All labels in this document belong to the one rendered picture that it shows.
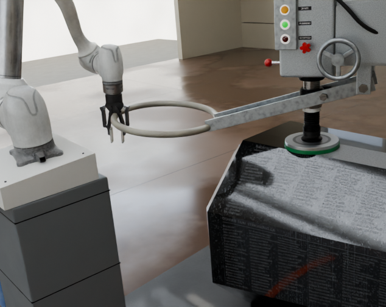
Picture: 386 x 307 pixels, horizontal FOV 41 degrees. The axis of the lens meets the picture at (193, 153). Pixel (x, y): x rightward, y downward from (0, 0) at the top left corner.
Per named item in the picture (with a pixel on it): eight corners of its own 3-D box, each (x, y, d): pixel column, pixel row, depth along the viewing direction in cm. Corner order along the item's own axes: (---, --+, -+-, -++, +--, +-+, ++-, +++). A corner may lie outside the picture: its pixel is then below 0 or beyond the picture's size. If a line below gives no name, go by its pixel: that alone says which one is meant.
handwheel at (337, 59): (362, 75, 185) (364, 33, 180) (359, 81, 176) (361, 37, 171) (320, 75, 191) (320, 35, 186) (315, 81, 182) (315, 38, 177)
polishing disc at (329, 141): (291, 133, 221) (291, 130, 221) (343, 135, 213) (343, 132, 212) (279, 148, 203) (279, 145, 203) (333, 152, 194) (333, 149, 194)
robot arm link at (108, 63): (128, 80, 226) (114, 74, 235) (126, 44, 220) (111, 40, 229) (107, 84, 220) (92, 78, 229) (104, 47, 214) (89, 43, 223)
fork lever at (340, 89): (378, 81, 199) (375, 68, 198) (374, 92, 183) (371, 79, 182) (220, 121, 231) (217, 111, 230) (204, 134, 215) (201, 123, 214)
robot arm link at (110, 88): (119, 82, 222) (120, 95, 224) (125, 77, 230) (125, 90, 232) (99, 82, 223) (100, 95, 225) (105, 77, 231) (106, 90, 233)
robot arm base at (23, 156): (19, 170, 193) (16, 157, 190) (8, 153, 211) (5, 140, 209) (67, 158, 200) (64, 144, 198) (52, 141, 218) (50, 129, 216)
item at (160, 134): (234, 112, 243) (235, 106, 242) (195, 145, 201) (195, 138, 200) (142, 101, 261) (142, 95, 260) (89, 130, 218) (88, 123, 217)
